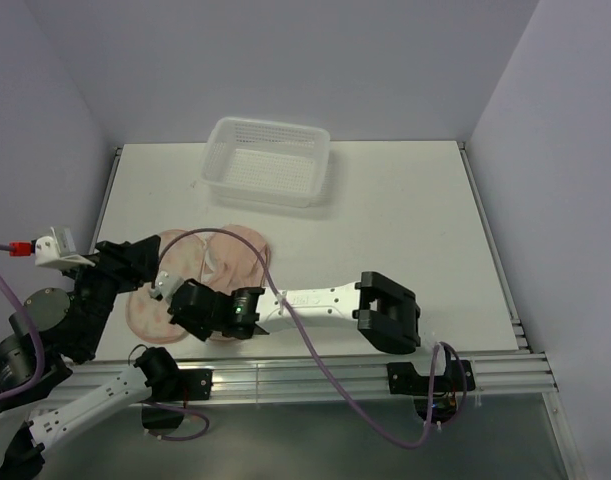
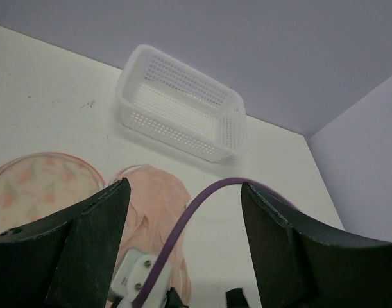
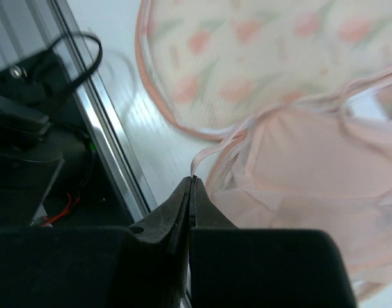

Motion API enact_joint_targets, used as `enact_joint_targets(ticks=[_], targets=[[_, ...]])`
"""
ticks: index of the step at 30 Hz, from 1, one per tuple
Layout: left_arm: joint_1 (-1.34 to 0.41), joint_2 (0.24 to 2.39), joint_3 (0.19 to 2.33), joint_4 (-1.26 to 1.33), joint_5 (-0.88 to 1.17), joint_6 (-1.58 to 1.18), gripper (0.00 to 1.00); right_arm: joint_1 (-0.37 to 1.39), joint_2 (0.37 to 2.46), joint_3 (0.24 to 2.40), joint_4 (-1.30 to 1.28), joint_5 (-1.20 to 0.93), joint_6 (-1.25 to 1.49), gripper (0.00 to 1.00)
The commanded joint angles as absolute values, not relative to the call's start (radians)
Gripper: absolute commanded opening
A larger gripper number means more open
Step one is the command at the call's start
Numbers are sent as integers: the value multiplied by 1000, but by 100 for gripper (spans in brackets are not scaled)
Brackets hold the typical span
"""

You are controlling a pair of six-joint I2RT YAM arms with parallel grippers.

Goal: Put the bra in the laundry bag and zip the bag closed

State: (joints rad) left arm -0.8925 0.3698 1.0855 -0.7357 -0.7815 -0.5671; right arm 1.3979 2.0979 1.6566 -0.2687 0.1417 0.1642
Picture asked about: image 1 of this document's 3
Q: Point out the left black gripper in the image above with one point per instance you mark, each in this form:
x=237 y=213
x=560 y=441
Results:
x=131 y=264

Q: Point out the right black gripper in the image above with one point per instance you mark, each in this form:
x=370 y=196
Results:
x=200 y=332

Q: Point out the peach floral laundry bag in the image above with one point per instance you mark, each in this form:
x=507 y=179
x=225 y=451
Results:
x=214 y=259

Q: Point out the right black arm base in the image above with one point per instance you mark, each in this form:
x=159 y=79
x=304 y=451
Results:
x=456 y=379

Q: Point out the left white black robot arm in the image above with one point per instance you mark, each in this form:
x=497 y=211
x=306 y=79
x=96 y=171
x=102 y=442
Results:
x=54 y=328

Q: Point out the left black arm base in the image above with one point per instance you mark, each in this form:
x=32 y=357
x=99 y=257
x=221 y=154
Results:
x=193 y=384

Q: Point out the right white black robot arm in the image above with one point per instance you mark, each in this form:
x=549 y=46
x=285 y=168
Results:
x=384 y=312

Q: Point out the white perforated plastic basket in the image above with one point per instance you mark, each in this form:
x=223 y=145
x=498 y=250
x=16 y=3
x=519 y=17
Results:
x=266 y=161

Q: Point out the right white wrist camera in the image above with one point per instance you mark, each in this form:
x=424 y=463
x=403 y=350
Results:
x=165 y=286

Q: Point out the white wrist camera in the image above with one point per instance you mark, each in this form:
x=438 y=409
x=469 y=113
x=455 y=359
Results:
x=165 y=286
x=56 y=250

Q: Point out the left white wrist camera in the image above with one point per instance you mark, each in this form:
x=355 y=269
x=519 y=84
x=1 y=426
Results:
x=56 y=250

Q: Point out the aluminium frame rail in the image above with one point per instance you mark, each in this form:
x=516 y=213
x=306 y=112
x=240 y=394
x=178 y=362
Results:
x=299 y=380

